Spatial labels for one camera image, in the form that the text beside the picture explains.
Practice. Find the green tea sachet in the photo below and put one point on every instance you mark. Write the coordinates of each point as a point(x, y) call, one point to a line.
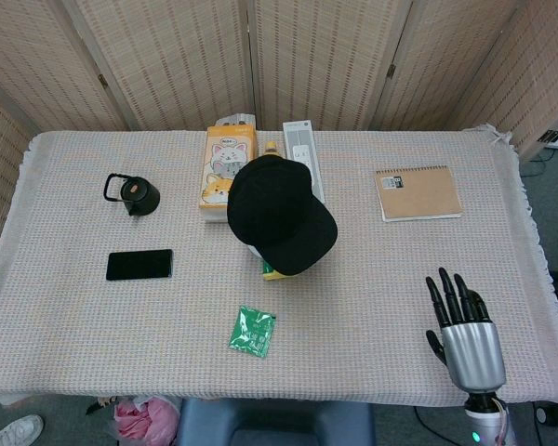
point(253, 332)

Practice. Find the grey patterned tissue pack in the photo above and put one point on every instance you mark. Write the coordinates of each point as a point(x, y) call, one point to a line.
point(236, 120)

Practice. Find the yellow capped bottle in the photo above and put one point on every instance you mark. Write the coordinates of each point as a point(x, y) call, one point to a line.
point(272, 149)

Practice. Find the blue padded seat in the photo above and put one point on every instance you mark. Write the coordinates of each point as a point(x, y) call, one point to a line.
point(274, 425)

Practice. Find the woven checked tablecloth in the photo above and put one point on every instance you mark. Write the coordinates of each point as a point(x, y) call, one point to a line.
point(121, 334)

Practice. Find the woven folding screen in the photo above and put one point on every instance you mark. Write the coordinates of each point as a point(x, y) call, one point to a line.
point(167, 60)

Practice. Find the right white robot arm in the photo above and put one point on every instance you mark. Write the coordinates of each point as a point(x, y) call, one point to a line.
point(486, 425)

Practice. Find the black baseball cap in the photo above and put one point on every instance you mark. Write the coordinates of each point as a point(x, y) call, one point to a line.
point(279, 209)

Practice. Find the black smartphone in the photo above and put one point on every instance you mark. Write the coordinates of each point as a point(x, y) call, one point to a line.
point(139, 265)

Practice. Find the grey power strip box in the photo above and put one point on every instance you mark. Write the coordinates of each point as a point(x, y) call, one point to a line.
point(302, 144)

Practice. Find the white sneaker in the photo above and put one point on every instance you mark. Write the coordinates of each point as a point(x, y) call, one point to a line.
point(14, 429)

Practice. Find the kraft spiral notebook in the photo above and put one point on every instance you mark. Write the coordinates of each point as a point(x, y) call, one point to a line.
point(421, 195)

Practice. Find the orange cat tissue pack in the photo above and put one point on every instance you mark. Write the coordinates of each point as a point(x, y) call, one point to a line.
point(218, 172)

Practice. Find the white foam mannequin head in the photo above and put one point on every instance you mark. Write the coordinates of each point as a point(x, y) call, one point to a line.
point(256, 252)

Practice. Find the pink plastic bag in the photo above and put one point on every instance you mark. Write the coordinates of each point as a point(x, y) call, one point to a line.
point(149, 420)

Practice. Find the green yellow lidded box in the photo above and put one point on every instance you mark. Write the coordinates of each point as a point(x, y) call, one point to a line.
point(269, 274)

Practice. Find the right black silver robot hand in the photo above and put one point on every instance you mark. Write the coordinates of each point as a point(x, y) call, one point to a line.
point(474, 353)

